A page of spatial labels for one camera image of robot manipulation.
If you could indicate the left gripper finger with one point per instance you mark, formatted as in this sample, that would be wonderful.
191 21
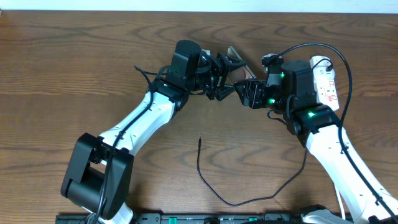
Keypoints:
225 92
229 64

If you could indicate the white power strip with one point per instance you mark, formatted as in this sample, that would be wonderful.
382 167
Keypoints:
326 93

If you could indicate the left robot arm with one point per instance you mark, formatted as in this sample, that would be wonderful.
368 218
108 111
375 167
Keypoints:
99 171

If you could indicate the Galaxy S25 Ultra smartphone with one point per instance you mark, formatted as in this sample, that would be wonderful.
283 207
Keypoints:
242 73

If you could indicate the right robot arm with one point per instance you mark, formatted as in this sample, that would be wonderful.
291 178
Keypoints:
304 93

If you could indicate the white USB charger adapter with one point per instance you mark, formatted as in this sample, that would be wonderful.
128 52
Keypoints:
322 68

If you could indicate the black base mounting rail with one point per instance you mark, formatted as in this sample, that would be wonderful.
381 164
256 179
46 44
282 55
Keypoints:
155 218

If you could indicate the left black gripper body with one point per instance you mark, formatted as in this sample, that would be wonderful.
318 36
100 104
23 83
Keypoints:
212 78

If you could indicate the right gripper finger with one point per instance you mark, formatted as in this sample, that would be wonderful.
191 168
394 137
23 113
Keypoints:
242 85
243 94

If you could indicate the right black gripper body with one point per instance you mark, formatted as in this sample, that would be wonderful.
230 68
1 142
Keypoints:
257 91

